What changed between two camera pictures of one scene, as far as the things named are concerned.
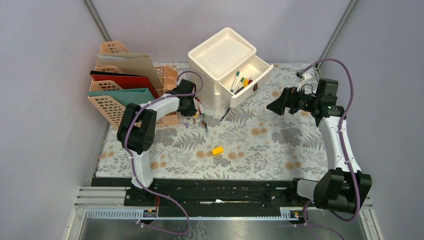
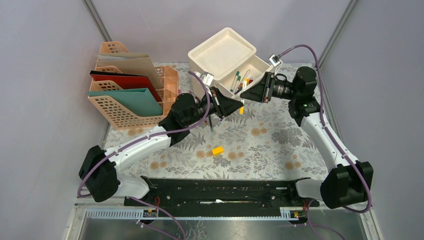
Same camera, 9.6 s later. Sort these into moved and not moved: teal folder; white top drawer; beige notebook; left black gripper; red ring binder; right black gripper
Moved: right black gripper; left black gripper
Not moved: beige notebook; white top drawer; teal folder; red ring binder
